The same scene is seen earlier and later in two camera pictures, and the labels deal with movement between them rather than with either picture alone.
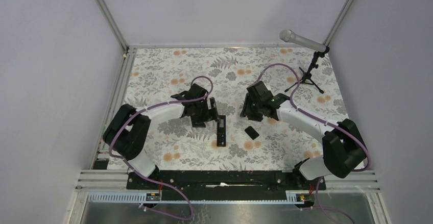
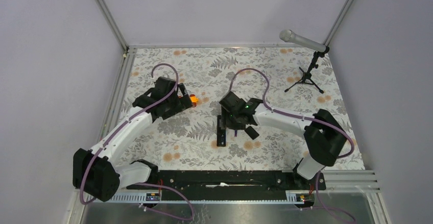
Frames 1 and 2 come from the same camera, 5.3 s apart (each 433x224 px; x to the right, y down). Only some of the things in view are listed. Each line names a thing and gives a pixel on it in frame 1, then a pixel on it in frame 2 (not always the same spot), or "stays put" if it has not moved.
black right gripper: [246, 110] -> [226, 122]
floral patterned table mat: [303, 75] stays put
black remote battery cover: [251, 132] stays put
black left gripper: [209, 114] -> [183, 103]
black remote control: [221, 131] stays put
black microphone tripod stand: [307, 75] stays put
